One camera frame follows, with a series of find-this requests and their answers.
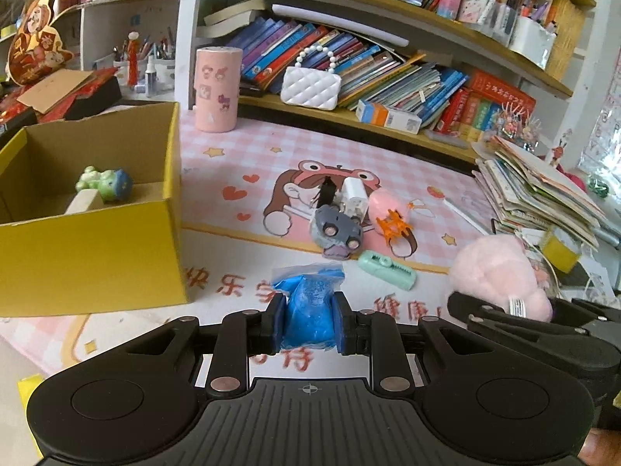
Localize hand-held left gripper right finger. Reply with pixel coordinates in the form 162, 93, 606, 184
332, 291, 488, 395

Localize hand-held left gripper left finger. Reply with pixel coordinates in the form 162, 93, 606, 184
123, 295, 290, 396

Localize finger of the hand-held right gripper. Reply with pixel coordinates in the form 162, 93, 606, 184
446, 292, 516, 322
467, 315, 601, 368

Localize blue plastic bag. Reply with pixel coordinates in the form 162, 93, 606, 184
272, 263, 346, 350

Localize large pink fluffy plush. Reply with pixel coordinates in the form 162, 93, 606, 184
447, 234, 555, 323

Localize orange hair claw clip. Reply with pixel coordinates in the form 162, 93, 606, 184
376, 208, 412, 248

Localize white charger plug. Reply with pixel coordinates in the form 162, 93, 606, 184
340, 178, 372, 221

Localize small pink plush toy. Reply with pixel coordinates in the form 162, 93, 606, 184
367, 189, 412, 226

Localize yellow cardboard box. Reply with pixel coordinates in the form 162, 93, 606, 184
0, 102, 189, 304

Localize stack of paper booklets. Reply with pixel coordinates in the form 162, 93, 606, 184
473, 136, 607, 250

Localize pink printed desk mat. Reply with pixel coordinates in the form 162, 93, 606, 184
0, 107, 549, 399

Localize colourful hair accessories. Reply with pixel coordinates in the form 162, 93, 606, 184
495, 102, 539, 141

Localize red boxed book set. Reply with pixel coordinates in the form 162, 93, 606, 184
437, 70, 537, 144

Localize orange and white carton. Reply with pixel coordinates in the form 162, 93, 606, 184
356, 99, 423, 134

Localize green toy figure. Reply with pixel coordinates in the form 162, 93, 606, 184
75, 166, 134, 203

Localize wooden bookshelf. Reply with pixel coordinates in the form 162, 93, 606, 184
175, 0, 597, 166

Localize pale wooden block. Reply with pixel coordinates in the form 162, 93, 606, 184
65, 189, 105, 215

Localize pink cartoon cylinder container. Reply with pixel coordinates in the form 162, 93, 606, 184
194, 46, 243, 133

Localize white pen holder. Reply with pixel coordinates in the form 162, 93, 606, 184
509, 14, 558, 71

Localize row of leaning books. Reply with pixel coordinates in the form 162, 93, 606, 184
228, 17, 469, 129

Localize white cup of pens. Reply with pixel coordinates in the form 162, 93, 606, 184
114, 29, 175, 93

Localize clear pen holder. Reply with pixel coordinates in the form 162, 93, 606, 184
490, 0, 517, 47

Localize yellow woven panel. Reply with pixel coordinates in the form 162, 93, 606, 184
548, 0, 585, 83

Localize red and black box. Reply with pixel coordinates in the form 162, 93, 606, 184
36, 68, 122, 120

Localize pink pen holder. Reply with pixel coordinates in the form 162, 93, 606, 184
458, 0, 496, 25

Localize red figure pen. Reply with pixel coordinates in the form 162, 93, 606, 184
127, 31, 141, 89

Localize white paper roll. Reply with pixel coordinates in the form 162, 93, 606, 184
271, 4, 411, 52

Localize flat stack of books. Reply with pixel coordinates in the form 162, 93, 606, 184
196, 0, 267, 40

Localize brown cardboard sheet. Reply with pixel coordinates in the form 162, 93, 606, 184
17, 69, 95, 113

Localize white side shelf unit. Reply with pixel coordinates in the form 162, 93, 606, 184
49, 0, 180, 103

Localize red gold paper decoration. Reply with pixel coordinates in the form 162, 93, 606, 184
10, 0, 73, 85

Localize white quilted pearl-handle purse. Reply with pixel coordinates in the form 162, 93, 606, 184
280, 45, 341, 111

